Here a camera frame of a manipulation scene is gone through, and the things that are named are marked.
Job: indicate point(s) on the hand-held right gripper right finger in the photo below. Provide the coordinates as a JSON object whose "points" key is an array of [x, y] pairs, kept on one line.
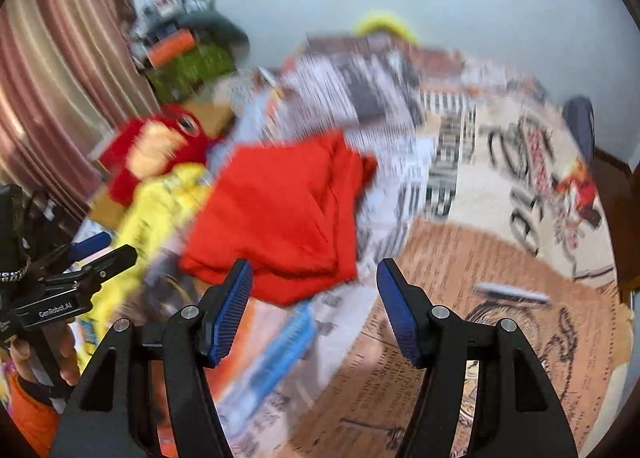
{"points": [[400, 313]]}

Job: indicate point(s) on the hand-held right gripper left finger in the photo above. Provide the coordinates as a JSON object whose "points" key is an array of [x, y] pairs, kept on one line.
{"points": [[230, 313]]}

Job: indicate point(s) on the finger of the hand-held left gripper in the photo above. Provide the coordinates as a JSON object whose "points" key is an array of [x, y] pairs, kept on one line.
{"points": [[107, 260], [90, 242]]}

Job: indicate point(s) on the red garment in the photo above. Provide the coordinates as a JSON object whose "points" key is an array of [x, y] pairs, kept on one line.
{"points": [[280, 208]]}

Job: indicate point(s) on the person's left hand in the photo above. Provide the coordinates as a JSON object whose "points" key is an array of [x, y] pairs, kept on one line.
{"points": [[65, 353]]}

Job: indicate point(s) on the yellow garment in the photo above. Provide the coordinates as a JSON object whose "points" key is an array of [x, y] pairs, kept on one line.
{"points": [[155, 203]]}

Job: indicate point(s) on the printed blanket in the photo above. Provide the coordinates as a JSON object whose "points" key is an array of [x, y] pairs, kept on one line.
{"points": [[475, 238]]}

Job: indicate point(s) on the red plush toy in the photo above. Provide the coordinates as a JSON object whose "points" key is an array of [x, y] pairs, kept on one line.
{"points": [[150, 138]]}

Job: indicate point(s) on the cardboard box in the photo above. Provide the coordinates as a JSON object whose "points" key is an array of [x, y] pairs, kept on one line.
{"points": [[212, 118]]}

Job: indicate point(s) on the pink curtain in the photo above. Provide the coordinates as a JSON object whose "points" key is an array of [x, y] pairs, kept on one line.
{"points": [[60, 63]]}

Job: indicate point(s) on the orange oblong object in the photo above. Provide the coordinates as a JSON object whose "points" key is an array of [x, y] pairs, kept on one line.
{"points": [[172, 48]]}

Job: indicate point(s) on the wooden door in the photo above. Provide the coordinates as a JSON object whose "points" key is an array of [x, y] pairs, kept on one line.
{"points": [[620, 208]]}

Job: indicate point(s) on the pile of assorted clutter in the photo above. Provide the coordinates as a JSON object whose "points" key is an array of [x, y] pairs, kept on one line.
{"points": [[165, 6]]}

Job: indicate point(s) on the dark green plush toy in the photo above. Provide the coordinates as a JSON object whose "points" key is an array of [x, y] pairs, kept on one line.
{"points": [[220, 23]]}

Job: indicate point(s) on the yellow curved object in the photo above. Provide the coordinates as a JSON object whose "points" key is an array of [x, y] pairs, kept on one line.
{"points": [[385, 18]]}

